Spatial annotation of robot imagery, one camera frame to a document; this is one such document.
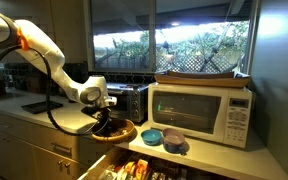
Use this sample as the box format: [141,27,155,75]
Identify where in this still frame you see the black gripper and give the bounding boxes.
[81,105,114,135]

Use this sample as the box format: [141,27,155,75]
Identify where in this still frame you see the opened wooden drawer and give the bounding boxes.
[77,146,238,180]

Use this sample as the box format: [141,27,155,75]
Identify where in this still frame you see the wooden serving tray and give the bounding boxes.
[153,69,252,89]

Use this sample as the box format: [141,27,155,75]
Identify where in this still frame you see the wooden bowl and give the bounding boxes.
[91,118,137,144]

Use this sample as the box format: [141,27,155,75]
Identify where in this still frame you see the black toaster oven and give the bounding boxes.
[105,83,149,124]

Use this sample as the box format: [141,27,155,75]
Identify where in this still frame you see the blue bowl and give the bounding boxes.
[140,128,163,147]

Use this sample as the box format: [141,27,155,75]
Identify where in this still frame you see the flat black tray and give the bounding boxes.
[20,100,64,115]

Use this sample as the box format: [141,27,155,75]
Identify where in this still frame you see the purple bowl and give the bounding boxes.
[161,127,187,155]

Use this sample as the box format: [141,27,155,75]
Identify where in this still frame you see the white microwave oven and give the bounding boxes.
[147,82,254,149]

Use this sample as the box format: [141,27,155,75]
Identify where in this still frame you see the long metal drawer handle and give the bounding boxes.
[50,141,73,155]

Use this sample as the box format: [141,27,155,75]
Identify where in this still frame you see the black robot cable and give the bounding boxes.
[0,44,102,137]

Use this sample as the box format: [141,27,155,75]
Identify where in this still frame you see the kitchen window frame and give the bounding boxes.
[83,0,262,76]

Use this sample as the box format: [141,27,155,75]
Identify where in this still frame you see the orange cable strap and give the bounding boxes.
[16,28,30,52]

